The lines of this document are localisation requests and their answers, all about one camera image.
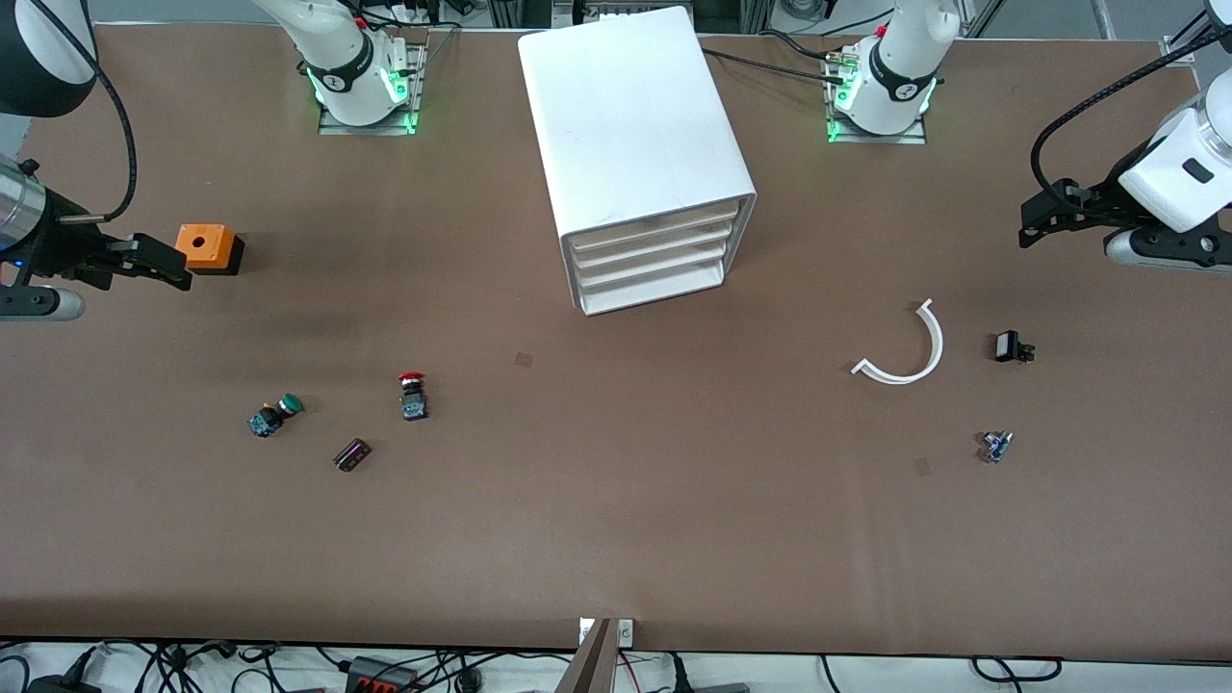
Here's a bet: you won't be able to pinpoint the white plastic drawer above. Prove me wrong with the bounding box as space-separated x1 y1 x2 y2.
577 256 732 315
574 239 738 290
568 198 744 255
570 219 742 272

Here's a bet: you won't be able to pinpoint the green push button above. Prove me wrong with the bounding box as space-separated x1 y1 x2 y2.
247 393 305 439

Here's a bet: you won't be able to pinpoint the white drawer cabinet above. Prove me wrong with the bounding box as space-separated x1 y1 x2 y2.
518 7 758 317

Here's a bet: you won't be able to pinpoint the orange box with hole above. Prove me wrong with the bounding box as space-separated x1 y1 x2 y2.
173 223 245 277

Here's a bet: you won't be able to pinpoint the white curved plastic piece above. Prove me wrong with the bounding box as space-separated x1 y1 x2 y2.
851 298 945 386

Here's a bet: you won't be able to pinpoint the aluminium profile corner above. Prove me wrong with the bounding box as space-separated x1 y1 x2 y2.
1160 24 1225 64

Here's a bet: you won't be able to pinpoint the black power strip red switches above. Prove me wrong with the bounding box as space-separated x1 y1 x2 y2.
345 656 421 693

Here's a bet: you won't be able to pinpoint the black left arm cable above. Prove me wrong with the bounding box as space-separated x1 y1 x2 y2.
1031 34 1232 193

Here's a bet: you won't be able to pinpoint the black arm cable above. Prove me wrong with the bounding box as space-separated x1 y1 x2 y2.
29 0 138 224
1031 34 1232 193

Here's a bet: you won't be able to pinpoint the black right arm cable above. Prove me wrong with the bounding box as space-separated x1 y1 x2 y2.
29 0 138 224

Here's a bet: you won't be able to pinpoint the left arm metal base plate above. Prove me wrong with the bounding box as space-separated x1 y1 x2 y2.
826 48 928 145

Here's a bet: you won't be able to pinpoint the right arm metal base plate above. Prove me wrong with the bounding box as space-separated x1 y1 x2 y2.
318 43 426 137

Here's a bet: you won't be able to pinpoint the black cable on table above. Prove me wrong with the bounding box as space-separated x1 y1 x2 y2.
701 46 858 78
758 29 843 63

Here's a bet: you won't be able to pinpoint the black cable loop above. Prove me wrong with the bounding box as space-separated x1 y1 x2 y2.
970 656 1065 685

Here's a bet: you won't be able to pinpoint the wooden post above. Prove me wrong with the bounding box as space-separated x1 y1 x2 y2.
555 619 617 693

